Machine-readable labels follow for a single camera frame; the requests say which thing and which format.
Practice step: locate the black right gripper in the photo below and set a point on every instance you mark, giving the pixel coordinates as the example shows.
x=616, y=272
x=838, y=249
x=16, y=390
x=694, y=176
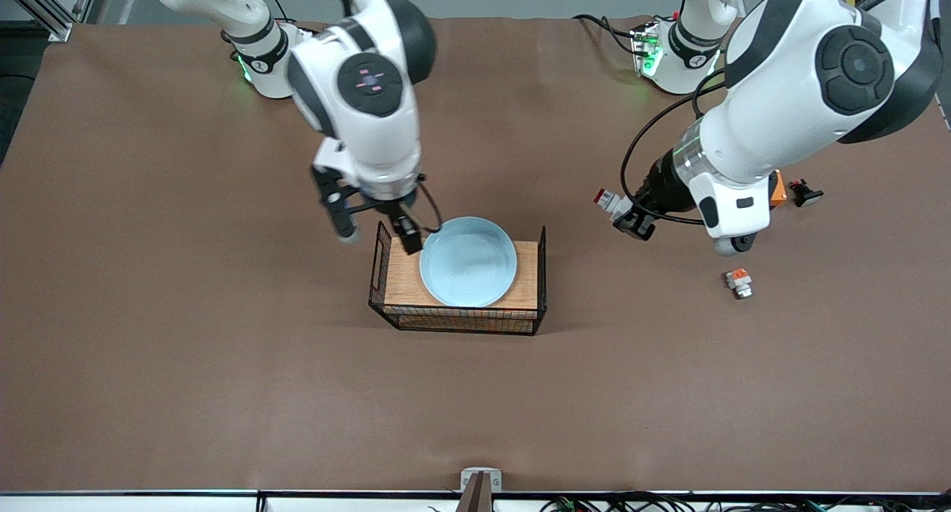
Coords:
x=394, y=210

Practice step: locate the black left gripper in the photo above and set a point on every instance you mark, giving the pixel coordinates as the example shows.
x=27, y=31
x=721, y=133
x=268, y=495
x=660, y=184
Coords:
x=660, y=186

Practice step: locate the red pushbutton switch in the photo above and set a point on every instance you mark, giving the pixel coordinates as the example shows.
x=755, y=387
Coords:
x=611, y=202

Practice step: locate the light blue plate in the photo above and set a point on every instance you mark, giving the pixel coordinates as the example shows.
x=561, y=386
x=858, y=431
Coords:
x=468, y=263

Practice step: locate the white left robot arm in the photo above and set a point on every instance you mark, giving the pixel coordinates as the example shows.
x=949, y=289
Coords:
x=780, y=103

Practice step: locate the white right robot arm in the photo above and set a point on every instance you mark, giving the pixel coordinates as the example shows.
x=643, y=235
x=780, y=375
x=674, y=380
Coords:
x=371, y=125

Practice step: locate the small orange grey connector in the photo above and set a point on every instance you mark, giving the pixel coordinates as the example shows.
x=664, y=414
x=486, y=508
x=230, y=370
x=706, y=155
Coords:
x=739, y=283

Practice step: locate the brown table cover sheet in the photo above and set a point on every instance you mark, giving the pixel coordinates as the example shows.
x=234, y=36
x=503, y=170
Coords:
x=475, y=393

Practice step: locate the orange button enclosure box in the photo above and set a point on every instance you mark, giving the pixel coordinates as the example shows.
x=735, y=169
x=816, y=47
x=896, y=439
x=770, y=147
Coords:
x=778, y=189

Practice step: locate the small black red switch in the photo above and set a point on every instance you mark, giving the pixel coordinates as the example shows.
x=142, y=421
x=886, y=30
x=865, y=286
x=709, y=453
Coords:
x=806, y=194

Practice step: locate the white table edge rail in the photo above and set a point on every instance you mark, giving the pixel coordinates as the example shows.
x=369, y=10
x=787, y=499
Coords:
x=148, y=504

